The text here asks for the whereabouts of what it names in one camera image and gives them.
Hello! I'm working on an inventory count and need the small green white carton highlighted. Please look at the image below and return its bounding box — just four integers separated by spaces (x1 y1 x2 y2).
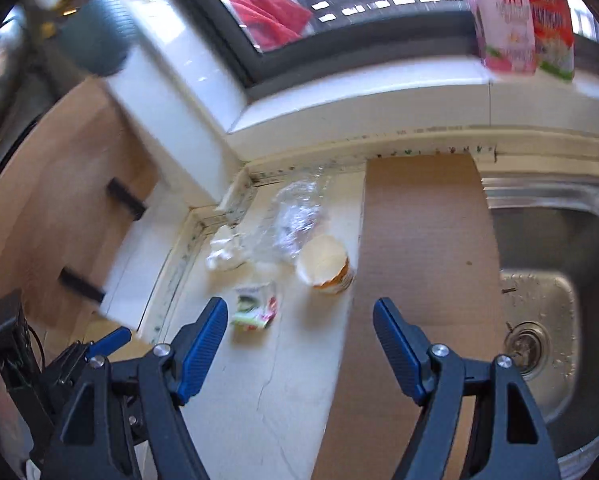
231 282 278 330

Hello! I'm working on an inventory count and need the white tissue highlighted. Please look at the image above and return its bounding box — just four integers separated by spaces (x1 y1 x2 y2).
206 226 246 272

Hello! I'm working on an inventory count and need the clear plastic food container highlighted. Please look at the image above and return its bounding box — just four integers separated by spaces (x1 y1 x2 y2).
247 167 330 266

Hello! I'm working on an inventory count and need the brown cardboard sheet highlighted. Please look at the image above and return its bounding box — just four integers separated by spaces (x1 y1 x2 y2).
313 154 505 479

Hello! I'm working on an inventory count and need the wooden cutting board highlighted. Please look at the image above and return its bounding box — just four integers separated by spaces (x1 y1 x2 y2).
0 78 158 335

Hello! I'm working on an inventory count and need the stainless steel sink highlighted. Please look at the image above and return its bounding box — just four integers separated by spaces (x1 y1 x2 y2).
483 176 599 478

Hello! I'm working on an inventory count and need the teal cylindrical container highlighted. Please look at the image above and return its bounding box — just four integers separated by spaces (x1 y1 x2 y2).
56 0 138 77

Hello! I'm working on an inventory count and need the red cloth outside window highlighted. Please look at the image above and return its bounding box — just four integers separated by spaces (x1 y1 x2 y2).
229 0 311 52

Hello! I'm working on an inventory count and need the pink detergent pouch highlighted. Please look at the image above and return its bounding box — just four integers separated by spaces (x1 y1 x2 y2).
467 0 536 75

